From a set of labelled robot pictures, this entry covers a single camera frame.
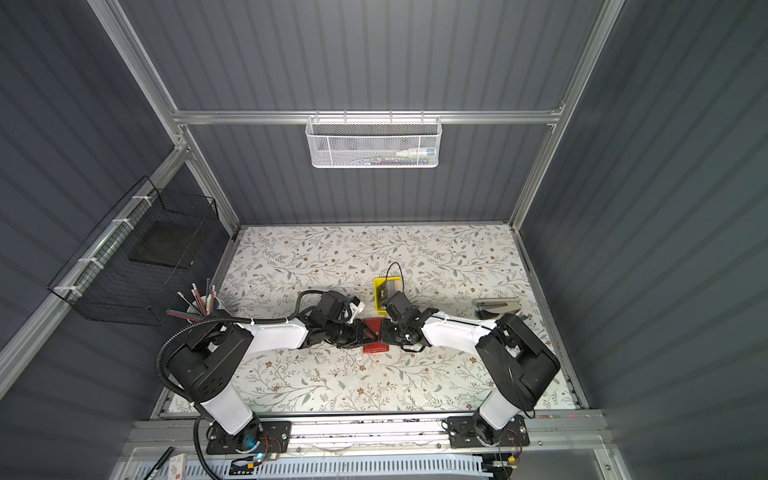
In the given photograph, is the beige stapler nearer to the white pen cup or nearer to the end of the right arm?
the end of the right arm

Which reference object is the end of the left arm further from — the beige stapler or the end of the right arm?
the beige stapler

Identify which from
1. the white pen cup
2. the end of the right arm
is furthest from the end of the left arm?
the white pen cup

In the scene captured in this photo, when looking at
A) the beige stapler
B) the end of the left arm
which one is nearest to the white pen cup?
the end of the left arm

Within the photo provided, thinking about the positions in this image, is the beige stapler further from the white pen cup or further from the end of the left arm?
the white pen cup

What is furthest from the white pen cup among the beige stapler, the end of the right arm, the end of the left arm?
the beige stapler

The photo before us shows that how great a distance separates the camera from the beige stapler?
958mm

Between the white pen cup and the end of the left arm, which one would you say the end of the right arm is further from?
the white pen cup
